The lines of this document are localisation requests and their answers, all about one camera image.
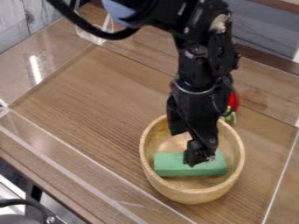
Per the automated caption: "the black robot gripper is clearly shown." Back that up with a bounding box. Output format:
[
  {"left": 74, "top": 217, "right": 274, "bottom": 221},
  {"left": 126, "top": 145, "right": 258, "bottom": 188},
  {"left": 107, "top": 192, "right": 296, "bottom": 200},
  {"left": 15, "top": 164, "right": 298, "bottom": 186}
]
[{"left": 166, "top": 79, "right": 232, "bottom": 167}]

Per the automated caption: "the green rectangular block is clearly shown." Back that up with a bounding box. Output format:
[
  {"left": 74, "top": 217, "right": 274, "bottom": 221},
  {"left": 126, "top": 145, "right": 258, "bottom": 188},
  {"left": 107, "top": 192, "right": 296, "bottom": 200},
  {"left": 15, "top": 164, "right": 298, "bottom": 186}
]
[{"left": 154, "top": 151, "right": 228, "bottom": 177}]

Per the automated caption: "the brown wooden bowl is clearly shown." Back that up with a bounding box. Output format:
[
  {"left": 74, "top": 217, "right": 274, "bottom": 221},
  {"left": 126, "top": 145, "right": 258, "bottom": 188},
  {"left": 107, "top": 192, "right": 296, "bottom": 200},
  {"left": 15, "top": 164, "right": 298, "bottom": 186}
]
[{"left": 139, "top": 115, "right": 246, "bottom": 205}]

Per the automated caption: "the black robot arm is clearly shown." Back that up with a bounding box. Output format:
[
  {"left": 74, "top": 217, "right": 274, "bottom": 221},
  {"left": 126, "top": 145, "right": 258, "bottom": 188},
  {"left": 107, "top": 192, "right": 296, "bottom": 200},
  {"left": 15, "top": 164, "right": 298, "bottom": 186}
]
[{"left": 47, "top": 0, "right": 239, "bottom": 166}]

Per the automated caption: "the red plush strawberry toy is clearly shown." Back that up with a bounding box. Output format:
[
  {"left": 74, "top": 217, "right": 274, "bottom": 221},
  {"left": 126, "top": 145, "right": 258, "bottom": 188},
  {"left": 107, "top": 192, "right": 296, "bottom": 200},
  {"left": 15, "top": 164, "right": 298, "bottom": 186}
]
[{"left": 222, "top": 93, "right": 240, "bottom": 126}]

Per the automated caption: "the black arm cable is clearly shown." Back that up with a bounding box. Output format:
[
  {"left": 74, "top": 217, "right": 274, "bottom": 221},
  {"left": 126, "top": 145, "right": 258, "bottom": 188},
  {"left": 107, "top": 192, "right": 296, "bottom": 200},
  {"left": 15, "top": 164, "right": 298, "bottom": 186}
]
[{"left": 210, "top": 81, "right": 236, "bottom": 118}]

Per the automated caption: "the clear acrylic corner bracket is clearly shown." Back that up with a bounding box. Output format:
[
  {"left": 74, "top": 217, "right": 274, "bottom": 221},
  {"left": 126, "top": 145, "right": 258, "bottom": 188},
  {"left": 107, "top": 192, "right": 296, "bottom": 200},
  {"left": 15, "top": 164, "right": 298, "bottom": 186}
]
[{"left": 75, "top": 15, "right": 115, "bottom": 46}]

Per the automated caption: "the black cable loop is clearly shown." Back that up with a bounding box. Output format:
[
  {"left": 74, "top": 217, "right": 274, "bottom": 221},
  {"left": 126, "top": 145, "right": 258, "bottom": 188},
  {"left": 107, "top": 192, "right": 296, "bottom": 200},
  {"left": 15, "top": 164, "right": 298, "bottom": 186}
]
[{"left": 0, "top": 199, "right": 56, "bottom": 224}]

